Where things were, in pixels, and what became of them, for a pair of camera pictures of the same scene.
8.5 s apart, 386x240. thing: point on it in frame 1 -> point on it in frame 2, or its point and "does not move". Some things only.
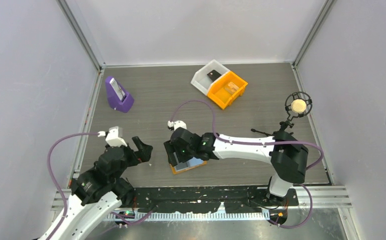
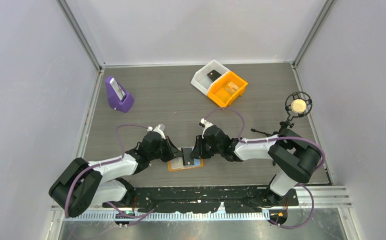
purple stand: [114, 100] does not move
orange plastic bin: [226, 89] does not move
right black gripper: [169, 146] -> [198, 152]
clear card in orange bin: [232, 88] does not move
